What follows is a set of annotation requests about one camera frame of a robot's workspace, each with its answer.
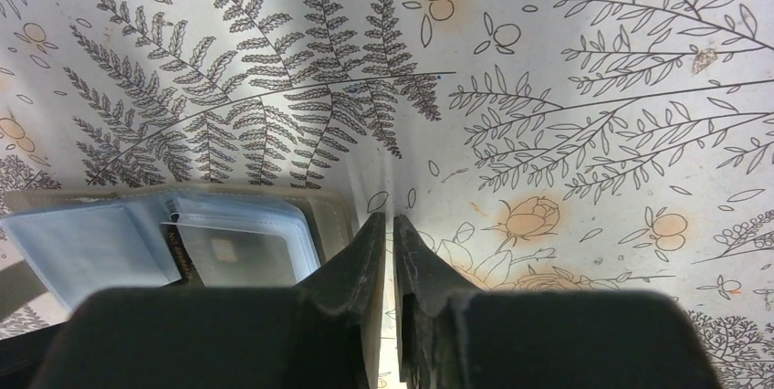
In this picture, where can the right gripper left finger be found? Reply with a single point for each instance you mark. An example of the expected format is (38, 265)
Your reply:
(324, 332)

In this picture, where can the grey card holder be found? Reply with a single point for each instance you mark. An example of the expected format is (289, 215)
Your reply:
(80, 243)

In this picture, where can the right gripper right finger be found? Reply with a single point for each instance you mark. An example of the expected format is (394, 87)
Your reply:
(453, 334)

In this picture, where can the dark credit card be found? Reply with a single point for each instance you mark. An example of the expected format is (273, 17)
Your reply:
(225, 258)

